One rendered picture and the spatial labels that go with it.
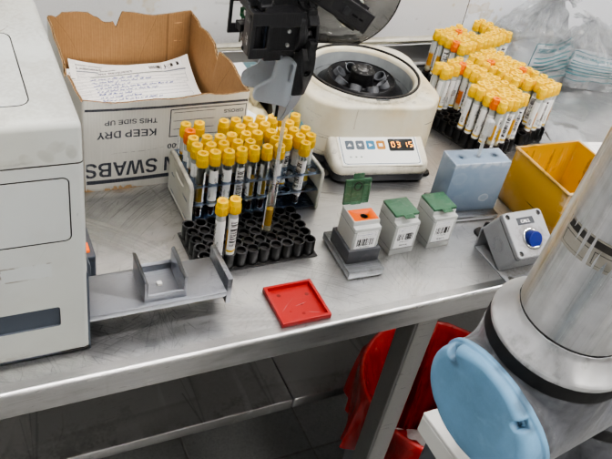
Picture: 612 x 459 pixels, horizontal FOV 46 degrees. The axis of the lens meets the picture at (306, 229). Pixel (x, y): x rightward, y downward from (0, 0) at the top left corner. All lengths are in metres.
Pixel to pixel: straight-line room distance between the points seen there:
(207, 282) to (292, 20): 0.32
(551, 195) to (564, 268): 0.64
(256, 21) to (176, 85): 0.48
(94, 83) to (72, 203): 0.53
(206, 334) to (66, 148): 0.31
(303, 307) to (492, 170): 0.39
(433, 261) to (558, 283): 0.55
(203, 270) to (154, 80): 0.45
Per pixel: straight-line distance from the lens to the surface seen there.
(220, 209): 0.90
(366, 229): 0.97
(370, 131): 1.19
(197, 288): 0.88
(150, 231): 1.02
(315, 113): 1.17
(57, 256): 0.76
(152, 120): 1.04
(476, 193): 1.16
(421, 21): 1.62
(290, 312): 0.92
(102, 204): 1.07
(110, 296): 0.87
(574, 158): 1.30
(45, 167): 0.70
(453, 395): 0.61
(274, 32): 0.81
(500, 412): 0.57
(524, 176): 1.20
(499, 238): 1.07
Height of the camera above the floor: 1.52
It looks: 38 degrees down
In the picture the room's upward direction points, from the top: 12 degrees clockwise
